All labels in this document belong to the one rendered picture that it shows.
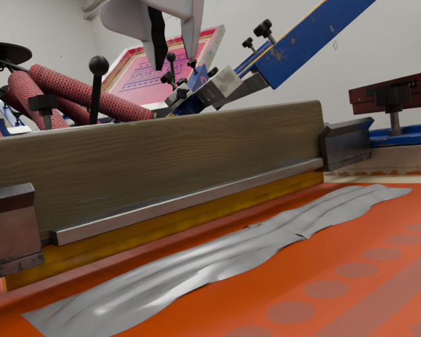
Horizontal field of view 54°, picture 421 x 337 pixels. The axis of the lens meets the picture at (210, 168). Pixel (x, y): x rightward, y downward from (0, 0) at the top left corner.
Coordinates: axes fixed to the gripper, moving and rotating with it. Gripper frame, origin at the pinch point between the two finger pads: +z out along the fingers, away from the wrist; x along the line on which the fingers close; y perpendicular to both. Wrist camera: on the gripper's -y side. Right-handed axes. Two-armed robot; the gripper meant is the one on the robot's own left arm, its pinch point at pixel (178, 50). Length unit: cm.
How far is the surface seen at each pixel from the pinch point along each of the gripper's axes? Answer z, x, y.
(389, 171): 16.4, 5.7, -25.2
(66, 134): 6.1, 1.9, 12.4
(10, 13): -135, -411, -120
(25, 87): -7, -61, -6
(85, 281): 16.2, 2.6, 13.4
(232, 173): 11.9, 2.2, -2.3
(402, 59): -10, -67, -201
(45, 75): -10, -67, -13
